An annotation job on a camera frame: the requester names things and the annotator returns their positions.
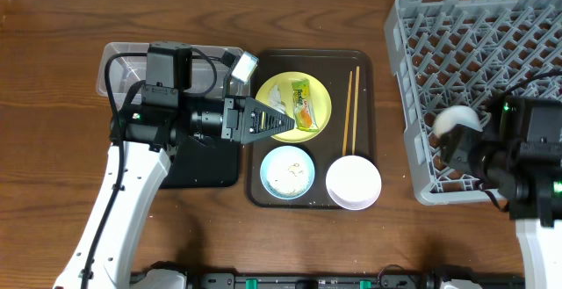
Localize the white tissue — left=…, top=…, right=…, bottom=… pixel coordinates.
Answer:
left=268, top=84, right=286, bottom=114

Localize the white cup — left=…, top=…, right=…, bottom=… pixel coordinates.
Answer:
left=433, top=105, right=483, bottom=138

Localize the green snack wrapper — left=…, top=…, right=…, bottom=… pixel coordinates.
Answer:
left=292, top=79, right=319, bottom=133

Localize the light blue bowl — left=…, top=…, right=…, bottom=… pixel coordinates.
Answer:
left=259, top=146, right=315, bottom=200

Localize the yellow plate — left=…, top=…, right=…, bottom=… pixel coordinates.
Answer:
left=256, top=71, right=332, bottom=143

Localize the white pink bowl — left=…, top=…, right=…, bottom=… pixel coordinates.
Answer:
left=326, top=155, right=382, bottom=211

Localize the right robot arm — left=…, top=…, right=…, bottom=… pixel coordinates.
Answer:
left=433, top=96, right=561, bottom=288

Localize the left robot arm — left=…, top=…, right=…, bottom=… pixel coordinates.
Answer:
left=54, top=41, right=294, bottom=288

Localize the black waste tray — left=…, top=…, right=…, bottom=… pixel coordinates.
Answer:
left=160, top=135, right=241, bottom=189

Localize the grey dishwasher rack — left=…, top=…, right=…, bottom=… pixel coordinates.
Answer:
left=385, top=0, right=561, bottom=206

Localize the clear plastic bin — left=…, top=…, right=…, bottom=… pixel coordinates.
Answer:
left=97, top=42, right=251, bottom=107

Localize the dark brown serving tray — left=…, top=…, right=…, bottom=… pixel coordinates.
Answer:
left=245, top=48, right=376, bottom=210

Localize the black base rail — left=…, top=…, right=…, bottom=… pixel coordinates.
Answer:
left=129, top=262, right=526, bottom=289

